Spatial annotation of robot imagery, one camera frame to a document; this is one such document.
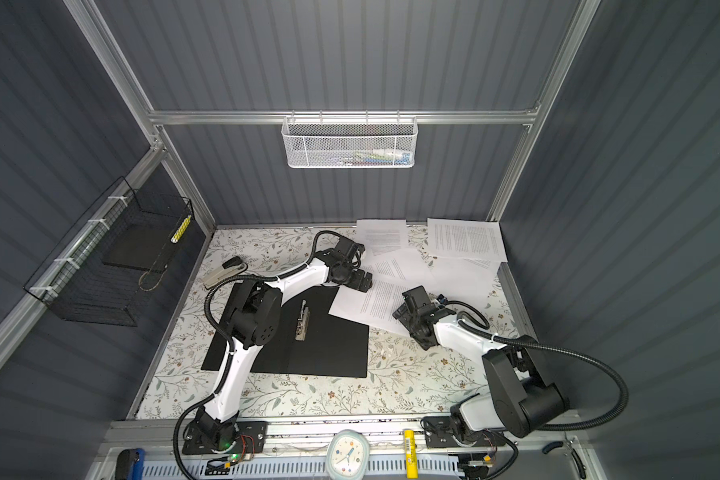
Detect yellow glue stick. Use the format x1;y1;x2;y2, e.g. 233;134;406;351
403;429;418;479

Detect white round clock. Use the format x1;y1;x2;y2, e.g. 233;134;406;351
325;430;370;480

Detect yellow marker in black basket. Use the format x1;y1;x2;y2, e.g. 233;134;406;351
170;214;193;244

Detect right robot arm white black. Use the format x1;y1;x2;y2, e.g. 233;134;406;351
393;286;569;442

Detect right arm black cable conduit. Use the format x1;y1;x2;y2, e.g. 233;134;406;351
437;296;630;432

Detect black grey stapler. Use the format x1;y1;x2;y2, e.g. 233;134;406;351
202;256;248;290

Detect beige black clip folder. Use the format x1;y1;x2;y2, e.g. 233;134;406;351
200;281;370;379

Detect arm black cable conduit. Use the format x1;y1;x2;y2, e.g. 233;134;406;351
172;229;352;480
437;296;630;432

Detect black wire mesh basket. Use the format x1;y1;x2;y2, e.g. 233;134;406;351
24;180;195;327

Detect black handled pliers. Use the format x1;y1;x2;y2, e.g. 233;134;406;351
541;440;588;479

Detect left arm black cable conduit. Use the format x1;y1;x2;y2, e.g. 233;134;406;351
172;229;352;480

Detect white wire mesh basket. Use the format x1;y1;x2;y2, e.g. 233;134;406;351
281;118;419;169

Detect blue black tool handle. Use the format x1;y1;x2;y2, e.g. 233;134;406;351
113;448;146;480

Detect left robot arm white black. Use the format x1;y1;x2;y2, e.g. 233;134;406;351
185;230;373;454

